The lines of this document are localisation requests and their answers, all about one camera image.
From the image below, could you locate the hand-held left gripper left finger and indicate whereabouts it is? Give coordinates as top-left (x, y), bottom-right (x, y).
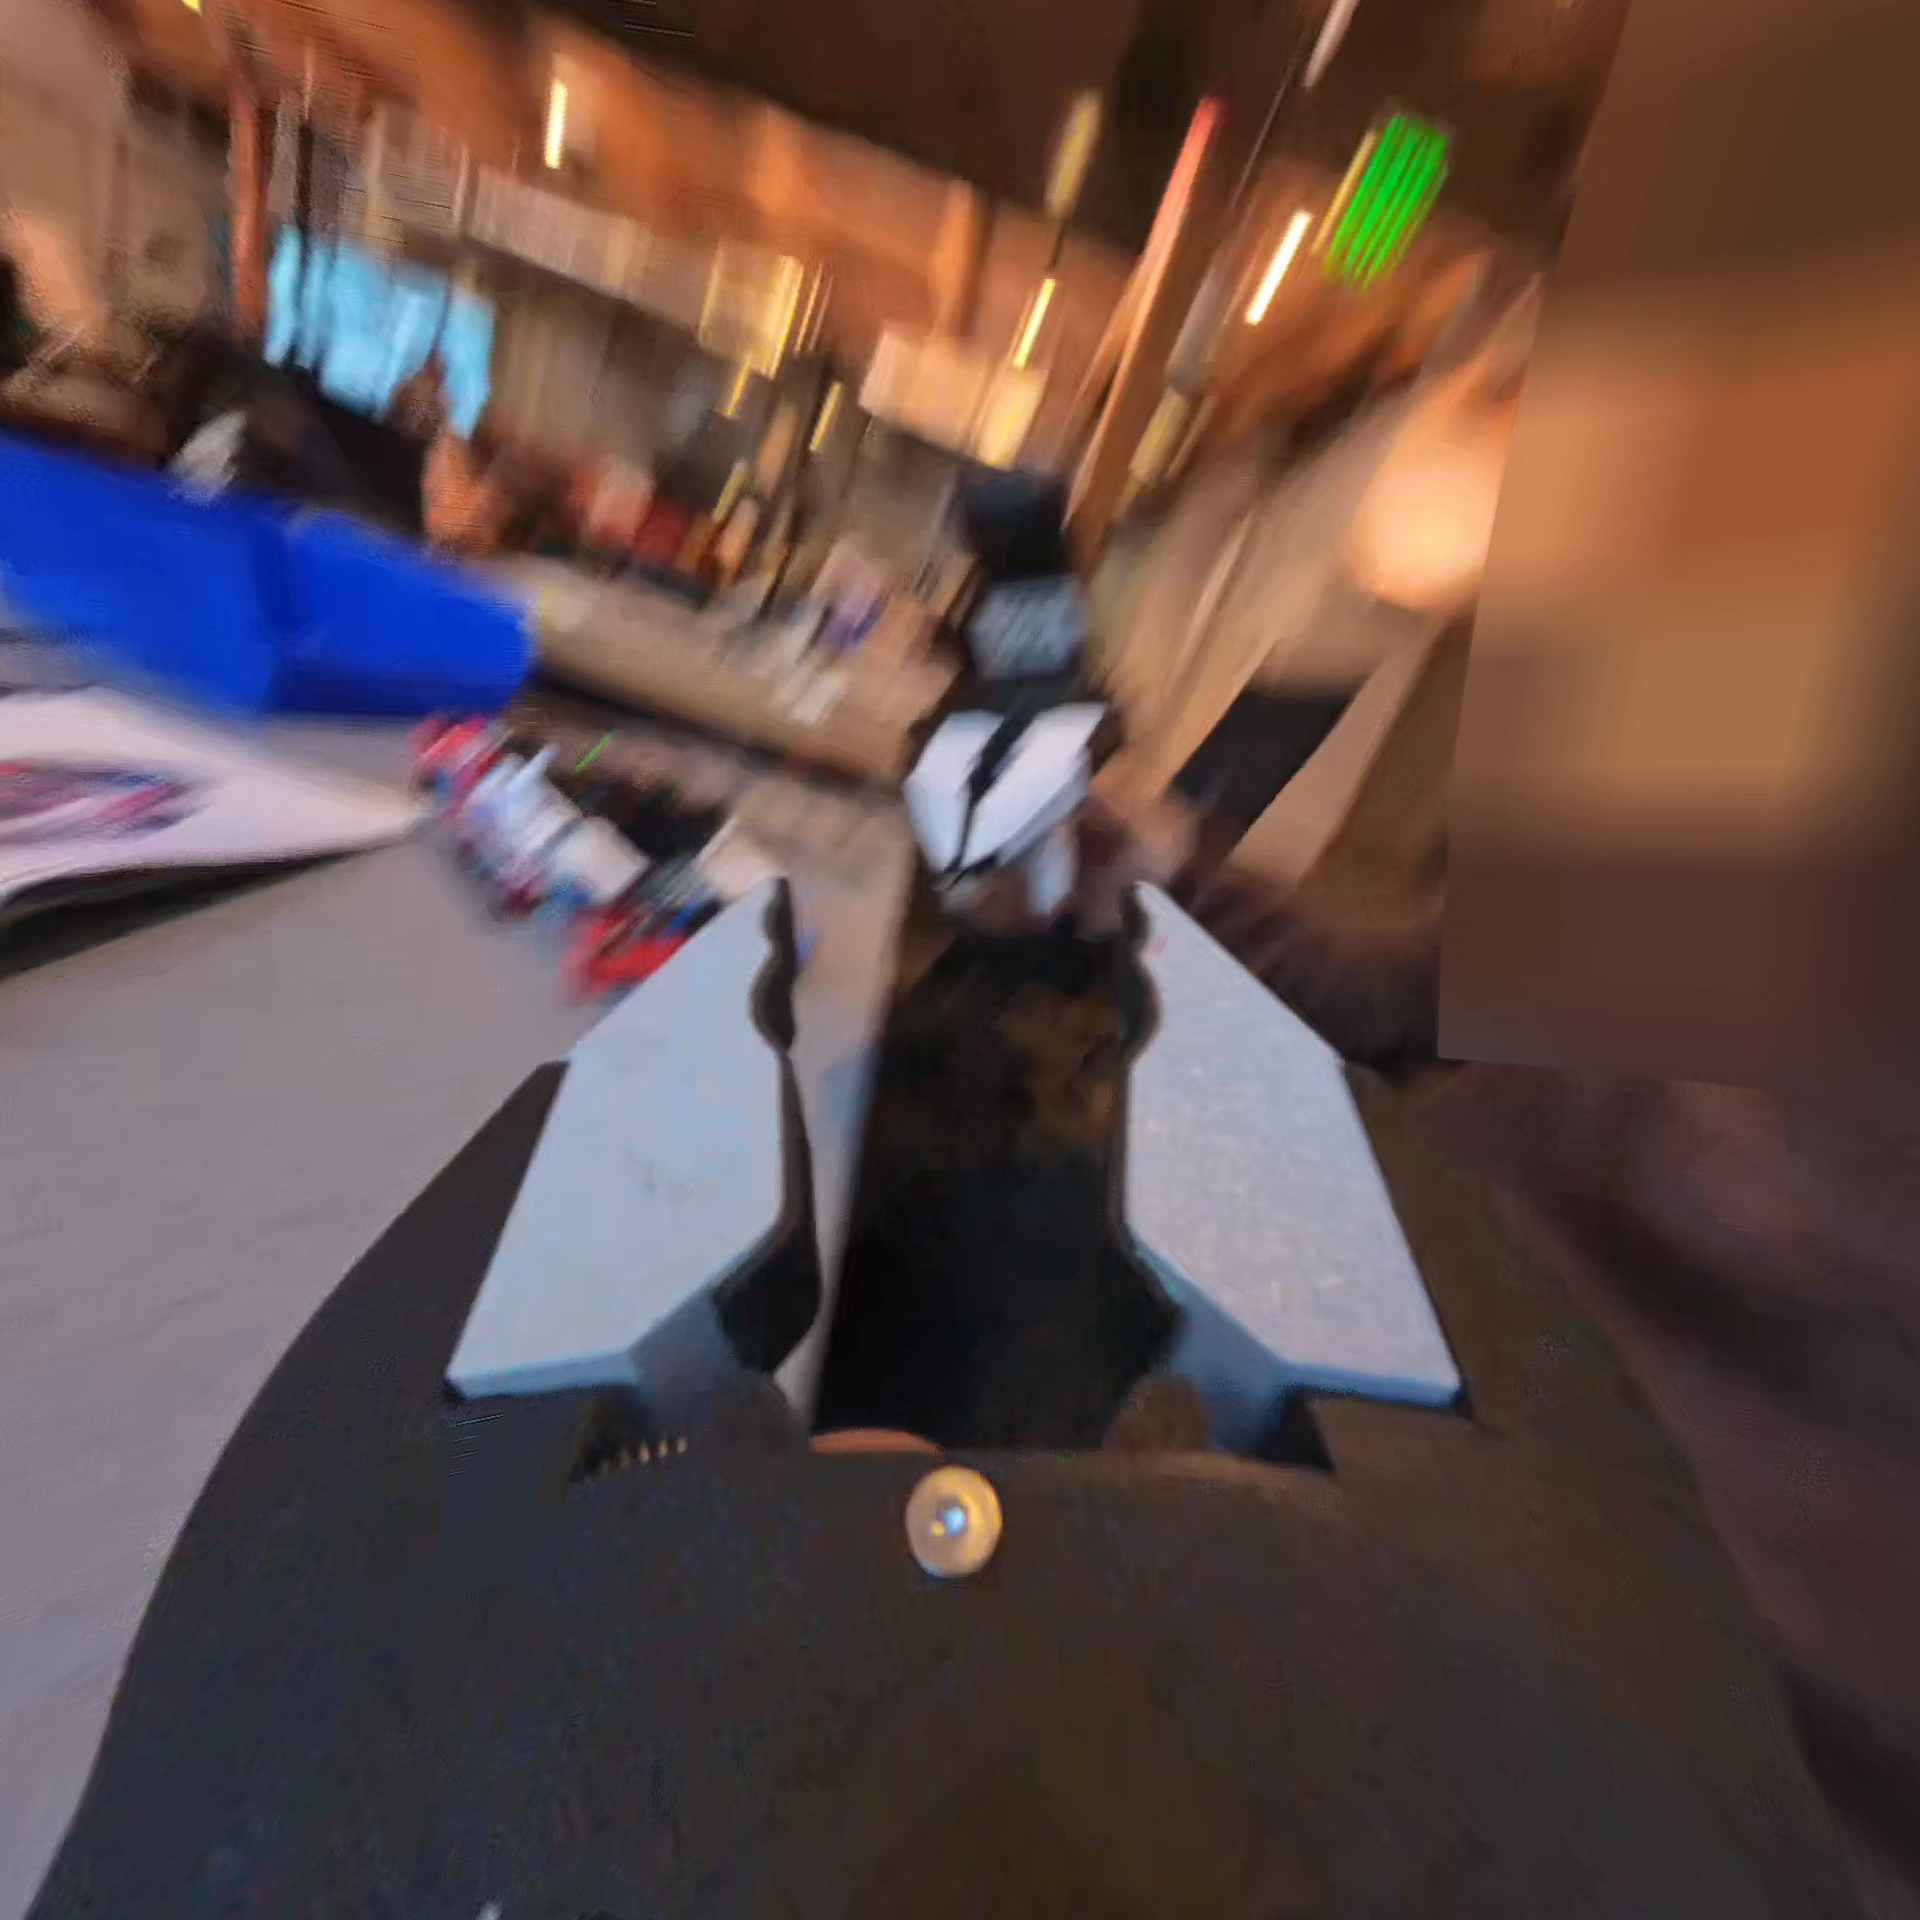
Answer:
top-left (446, 877), bottom-right (824, 1407)

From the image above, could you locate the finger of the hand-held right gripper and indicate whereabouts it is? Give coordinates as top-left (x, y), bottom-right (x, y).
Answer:
top-left (901, 708), bottom-right (1003, 884)
top-left (983, 701), bottom-right (1112, 874)

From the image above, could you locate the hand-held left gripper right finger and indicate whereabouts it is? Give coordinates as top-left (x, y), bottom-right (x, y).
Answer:
top-left (1117, 884), bottom-right (1465, 1422)

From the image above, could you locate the grey desk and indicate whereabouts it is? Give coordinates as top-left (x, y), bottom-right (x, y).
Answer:
top-left (509, 557), bottom-right (964, 783)
top-left (0, 644), bottom-right (920, 1877)

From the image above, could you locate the blue printed toy car body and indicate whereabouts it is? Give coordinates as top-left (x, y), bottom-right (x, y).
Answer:
top-left (412, 710), bottom-right (655, 922)

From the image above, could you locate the person's brown shirt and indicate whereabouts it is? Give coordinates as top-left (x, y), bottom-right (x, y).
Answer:
top-left (1351, 1049), bottom-right (1920, 1920)

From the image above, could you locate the open instruction booklet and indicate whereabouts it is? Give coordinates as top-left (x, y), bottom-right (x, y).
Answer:
top-left (0, 687), bottom-right (431, 929)

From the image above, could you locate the blue plastic bin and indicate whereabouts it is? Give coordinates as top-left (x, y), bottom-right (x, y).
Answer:
top-left (0, 428), bottom-right (540, 725)

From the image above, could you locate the bright blue screen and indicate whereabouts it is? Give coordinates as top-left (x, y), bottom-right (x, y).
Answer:
top-left (261, 222), bottom-right (500, 441)

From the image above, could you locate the green lit wall sign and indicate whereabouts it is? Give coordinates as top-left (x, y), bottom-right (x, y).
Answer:
top-left (1316, 110), bottom-right (1456, 292)

